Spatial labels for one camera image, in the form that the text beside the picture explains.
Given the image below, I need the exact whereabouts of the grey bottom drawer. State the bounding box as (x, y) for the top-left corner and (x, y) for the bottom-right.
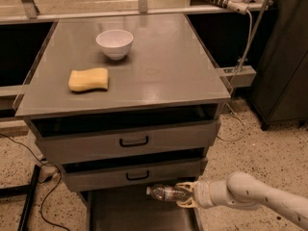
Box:
(86, 183), (204, 231)

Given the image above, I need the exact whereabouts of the grey top drawer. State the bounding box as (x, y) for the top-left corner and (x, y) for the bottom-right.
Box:
(36, 105), (220, 164)

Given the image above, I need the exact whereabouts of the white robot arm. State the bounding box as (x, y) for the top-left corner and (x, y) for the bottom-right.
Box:
(176, 171), (308, 231)

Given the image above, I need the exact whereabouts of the clear plastic water bottle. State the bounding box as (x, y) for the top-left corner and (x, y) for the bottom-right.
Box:
(146, 184), (193, 202)

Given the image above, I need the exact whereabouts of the white power cable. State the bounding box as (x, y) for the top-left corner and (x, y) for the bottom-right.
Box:
(217, 9), (254, 142)

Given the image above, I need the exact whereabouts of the black metal floor frame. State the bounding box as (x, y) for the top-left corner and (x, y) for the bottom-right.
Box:
(0, 166), (40, 231)

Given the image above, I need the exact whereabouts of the grey metal rail frame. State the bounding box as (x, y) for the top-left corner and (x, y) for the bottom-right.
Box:
(0, 0), (275, 26)

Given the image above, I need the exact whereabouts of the dark side cabinet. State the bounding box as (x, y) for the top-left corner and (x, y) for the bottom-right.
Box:
(250, 0), (308, 130)

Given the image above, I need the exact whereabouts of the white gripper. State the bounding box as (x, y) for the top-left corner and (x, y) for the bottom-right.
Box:
(175, 181), (215, 209)

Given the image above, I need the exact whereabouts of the yellow sponge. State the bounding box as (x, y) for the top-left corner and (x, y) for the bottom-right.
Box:
(68, 68), (109, 92)

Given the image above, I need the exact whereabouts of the white ceramic bowl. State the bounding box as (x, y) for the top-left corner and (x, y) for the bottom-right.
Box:
(96, 30), (134, 60)

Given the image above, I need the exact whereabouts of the black floor cable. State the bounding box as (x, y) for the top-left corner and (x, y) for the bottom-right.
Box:
(0, 132), (71, 231)

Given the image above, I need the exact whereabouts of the grey drawer cabinet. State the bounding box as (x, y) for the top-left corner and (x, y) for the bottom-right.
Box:
(13, 13), (232, 231)

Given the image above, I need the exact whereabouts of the grey drawer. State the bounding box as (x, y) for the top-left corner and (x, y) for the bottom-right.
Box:
(36, 105), (220, 164)
(86, 183), (204, 231)
(63, 148), (207, 192)

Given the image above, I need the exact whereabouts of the grey middle drawer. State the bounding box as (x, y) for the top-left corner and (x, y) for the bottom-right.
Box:
(63, 148), (207, 192)

